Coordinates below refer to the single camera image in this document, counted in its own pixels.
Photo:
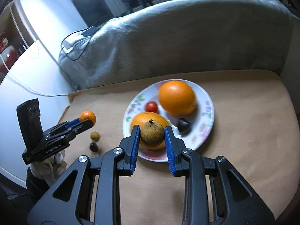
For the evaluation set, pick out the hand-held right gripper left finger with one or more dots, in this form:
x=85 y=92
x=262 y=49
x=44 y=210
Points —
x=136 y=145

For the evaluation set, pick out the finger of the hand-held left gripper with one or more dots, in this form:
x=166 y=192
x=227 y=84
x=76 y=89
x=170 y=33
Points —
x=73 y=122
x=82 y=126

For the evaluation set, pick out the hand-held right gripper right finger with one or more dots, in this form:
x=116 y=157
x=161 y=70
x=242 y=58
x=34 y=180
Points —
x=169 y=150

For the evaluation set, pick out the mandarin with stem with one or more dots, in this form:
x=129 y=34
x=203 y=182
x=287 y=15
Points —
x=88 y=116

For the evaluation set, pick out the brown longan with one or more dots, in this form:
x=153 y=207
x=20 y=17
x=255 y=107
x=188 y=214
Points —
x=95 y=136
x=152 y=133

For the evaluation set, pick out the dark purple grape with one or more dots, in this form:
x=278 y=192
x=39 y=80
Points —
x=93 y=147
x=184 y=125

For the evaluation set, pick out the round large orange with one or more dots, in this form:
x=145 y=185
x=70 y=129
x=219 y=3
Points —
x=150 y=116

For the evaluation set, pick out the white floral plate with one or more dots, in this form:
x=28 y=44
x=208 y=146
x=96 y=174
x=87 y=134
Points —
x=204 y=131

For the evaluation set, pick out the red cherry tomato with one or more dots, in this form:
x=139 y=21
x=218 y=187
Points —
x=151 y=106

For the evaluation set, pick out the oval large orange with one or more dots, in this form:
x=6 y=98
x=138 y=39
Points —
x=177 y=97

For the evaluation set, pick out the person's left forearm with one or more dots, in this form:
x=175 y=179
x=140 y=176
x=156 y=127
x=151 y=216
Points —
x=35 y=182

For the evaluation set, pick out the person's left hand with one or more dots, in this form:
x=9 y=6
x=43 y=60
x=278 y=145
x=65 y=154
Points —
x=50 y=168

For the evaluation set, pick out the white cabinet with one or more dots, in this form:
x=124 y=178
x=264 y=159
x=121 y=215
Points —
x=14 y=103

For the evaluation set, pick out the red and white vase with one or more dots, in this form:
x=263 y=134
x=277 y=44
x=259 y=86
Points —
x=9 y=56

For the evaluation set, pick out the white power strip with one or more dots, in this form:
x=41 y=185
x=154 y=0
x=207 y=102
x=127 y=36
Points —
x=69 y=48

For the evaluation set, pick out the grey blanket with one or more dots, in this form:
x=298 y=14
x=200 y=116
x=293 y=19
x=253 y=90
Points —
x=175 y=39

